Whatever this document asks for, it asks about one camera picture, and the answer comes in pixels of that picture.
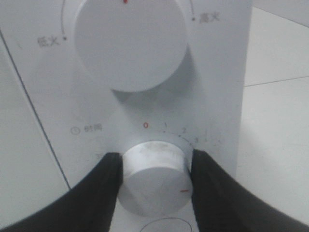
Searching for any white microwave oven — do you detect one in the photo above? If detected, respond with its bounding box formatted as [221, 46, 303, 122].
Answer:
[0, 0, 253, 232]

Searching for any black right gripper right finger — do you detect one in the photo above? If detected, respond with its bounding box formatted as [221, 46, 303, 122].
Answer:
[190, 149, 309, 232]

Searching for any upper white power knob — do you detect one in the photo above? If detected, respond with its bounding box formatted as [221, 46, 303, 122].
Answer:
[73, 0, 188, 92]

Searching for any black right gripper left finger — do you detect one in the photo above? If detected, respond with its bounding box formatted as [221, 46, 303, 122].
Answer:
[2, 152, 123, 232]

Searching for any white timer knob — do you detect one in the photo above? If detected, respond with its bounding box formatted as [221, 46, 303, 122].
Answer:
[118, 141, 193, 217]

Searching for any white microwave door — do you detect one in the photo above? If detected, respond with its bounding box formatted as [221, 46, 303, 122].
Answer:
[0, 37, 70, 229]

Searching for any round white door button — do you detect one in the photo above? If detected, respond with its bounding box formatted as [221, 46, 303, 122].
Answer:
[140, 217, 193, 232]

